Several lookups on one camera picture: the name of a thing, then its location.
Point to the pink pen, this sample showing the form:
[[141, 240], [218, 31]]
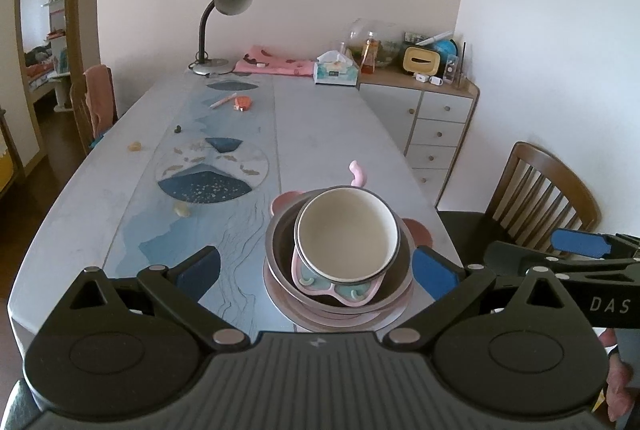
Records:
[[223, 101]]

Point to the pink bear-shaped plate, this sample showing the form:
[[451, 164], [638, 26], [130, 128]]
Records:
[[421, 236]]

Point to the amber bottle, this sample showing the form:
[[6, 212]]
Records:
[[369, 54]]

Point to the pink towel on chair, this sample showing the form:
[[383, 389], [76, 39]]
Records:
[[100, 99]]

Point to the yellow tissue holder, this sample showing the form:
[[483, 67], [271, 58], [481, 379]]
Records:
[[420, 60]]

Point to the cream bowl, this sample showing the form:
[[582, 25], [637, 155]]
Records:
[[347, 235]]

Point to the white drawer cabinet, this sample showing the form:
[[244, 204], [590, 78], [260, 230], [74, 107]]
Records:
[[427, 122]]

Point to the wooden chair right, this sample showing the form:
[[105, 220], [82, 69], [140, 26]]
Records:
[[536, 194]]

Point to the pink pot steel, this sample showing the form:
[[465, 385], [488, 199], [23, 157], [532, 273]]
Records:
[[353, 295]]

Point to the blue globe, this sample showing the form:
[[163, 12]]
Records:
[[445, 48]]

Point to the wooden chair left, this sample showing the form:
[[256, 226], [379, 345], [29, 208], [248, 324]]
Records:
[[81, 113]]

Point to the pink cloth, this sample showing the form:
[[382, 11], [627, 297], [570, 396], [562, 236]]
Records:
[[260, 60]]

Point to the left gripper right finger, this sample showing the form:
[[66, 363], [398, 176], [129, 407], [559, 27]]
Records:
[[456, 292]]

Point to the grey desk lamp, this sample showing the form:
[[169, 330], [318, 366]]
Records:
[[212, 56]]

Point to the small beige crumb object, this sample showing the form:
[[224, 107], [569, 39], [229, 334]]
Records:
[[135, 147]]

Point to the large steel bowl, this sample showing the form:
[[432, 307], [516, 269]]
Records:
[[279, 255]]

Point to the person's right hand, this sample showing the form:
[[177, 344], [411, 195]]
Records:
[[618, 397]]

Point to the tissue box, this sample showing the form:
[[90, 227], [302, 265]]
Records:
[[334, 68]]

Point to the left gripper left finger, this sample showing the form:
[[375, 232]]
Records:
[[176, 292]]

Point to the wooden chair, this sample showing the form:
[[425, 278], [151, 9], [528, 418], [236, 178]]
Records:
[[536, 194], [81, 113]]

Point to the orange correction tape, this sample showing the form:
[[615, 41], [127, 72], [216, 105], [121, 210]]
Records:
[[242, 103]]

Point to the large white plate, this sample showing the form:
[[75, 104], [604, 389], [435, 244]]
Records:
[[307, 320]]

